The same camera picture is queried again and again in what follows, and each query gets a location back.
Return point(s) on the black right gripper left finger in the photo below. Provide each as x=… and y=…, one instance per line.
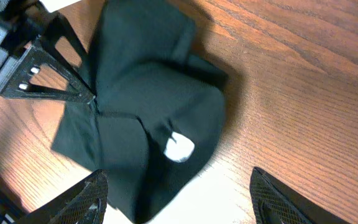
x=83, y=203

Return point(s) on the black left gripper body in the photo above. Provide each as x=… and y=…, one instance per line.
x=20, y=27

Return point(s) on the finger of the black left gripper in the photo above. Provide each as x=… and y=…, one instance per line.
x=17, y=83
x=56, y=26

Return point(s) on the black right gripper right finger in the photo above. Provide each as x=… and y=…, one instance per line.
x=275, y=202

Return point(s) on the black t-shirt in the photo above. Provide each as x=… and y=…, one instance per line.
x=159, y=109

